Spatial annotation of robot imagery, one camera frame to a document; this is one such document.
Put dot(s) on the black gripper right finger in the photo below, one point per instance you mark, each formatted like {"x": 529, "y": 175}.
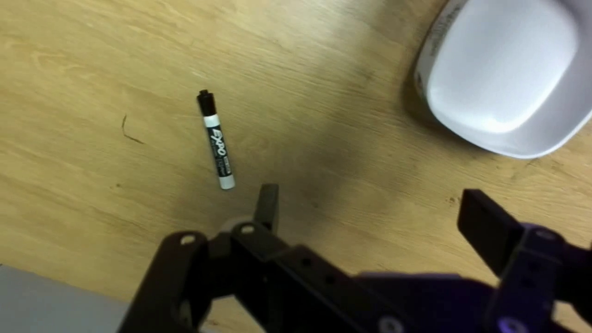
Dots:
{"x": 529, "y": 271}

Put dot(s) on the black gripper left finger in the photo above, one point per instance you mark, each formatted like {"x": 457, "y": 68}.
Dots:
{"x": 204, "y": 279}

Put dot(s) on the black Expo dry-erase marker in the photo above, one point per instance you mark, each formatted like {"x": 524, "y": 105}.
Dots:
{"x": 217, "y": 144}

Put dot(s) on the white oval bowl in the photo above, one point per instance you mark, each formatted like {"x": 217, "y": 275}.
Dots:
{"x": 505, "y": 75}

